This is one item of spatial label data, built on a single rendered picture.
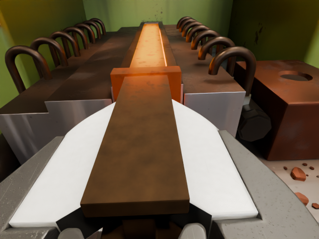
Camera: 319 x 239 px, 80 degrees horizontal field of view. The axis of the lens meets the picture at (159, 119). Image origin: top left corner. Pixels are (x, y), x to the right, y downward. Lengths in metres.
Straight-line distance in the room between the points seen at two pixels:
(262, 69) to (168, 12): 0.41
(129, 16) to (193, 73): 0.45
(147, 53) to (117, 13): 0.43
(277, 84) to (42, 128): 0.22
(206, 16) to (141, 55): 0.46
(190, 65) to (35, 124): 0.16
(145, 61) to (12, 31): 0.22
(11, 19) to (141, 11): 0.36
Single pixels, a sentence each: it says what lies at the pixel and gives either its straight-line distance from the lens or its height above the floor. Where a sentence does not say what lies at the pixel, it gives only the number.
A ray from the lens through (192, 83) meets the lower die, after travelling 0.17.
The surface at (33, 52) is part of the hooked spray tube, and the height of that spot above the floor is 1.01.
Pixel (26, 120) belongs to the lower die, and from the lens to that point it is 0.19.
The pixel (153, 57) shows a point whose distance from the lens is 0.18.
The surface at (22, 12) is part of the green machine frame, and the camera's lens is 0.38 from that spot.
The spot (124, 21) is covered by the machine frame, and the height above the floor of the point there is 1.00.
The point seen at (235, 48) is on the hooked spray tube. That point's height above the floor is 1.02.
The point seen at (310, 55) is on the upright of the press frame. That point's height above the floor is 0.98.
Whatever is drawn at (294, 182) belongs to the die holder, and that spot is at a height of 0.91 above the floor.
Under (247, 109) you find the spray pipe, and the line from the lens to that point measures 0.19.
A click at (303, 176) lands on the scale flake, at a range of 0.22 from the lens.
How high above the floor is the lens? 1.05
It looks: 33 degrees down
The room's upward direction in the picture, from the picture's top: 2 degrees counter-clockwise
